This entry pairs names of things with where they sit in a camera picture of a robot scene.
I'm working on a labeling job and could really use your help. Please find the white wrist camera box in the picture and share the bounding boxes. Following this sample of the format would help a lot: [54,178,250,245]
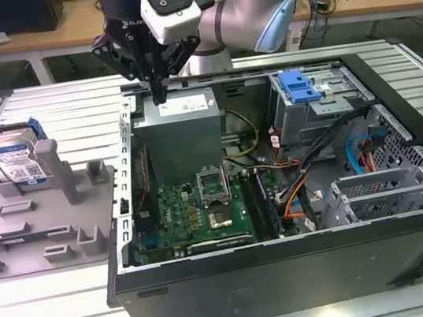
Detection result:
[139,0,206,49]

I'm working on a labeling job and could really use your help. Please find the grey optical drive cage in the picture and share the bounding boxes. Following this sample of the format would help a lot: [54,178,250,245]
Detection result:
[264,58,380,150]

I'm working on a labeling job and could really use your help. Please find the orange red power wire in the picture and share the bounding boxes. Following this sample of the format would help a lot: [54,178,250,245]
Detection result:
[357,141,378,175]

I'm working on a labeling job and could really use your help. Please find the green motherboard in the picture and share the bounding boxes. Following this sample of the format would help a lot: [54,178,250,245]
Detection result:
[128,164,288,264]

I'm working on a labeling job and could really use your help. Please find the hard disk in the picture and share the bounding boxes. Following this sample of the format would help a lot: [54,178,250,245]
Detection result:
[0,114,55,195]

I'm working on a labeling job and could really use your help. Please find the wooden desk white legs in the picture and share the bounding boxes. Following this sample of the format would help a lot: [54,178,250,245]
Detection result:
[0,0,423,94]

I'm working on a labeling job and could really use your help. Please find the yellow wires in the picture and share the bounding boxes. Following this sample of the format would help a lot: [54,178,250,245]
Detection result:
[216,106,263,162]

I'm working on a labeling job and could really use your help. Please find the black graphics card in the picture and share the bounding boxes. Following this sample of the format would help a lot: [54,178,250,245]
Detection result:
[186,233,255,255]

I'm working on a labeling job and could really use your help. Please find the blue data wire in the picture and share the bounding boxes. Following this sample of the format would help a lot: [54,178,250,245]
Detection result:
[343,126,392,177]

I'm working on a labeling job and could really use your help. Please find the grey parts rack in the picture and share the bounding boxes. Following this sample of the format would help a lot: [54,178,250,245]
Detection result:
[0,128,131,282]

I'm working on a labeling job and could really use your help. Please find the orange flat wire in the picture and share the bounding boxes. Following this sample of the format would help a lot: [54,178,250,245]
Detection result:
[276,173,315,221]

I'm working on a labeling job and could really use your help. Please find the grey power supply unit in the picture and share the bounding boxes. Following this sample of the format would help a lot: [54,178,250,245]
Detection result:
[128,84,233,177]

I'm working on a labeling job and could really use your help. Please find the CPU socket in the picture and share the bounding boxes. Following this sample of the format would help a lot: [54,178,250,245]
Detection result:
[205,203,235,232]

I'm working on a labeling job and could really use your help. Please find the blue plastic drive latch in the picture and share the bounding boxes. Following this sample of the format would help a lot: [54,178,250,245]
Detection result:
[276,65,325,107]

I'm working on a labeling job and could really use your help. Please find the metal socket cover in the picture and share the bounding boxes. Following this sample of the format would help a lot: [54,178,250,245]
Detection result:
[195,163,231,209]

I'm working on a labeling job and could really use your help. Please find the black cable bundle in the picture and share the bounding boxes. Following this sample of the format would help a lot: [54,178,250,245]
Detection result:
[287,104,380,178]

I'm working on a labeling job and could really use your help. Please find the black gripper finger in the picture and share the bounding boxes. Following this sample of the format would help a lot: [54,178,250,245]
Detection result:
[152,35,210,104]
[88,27,162,113]

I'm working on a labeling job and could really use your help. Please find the black PC case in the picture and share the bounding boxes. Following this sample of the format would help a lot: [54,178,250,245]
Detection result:
[74,39,423,317]

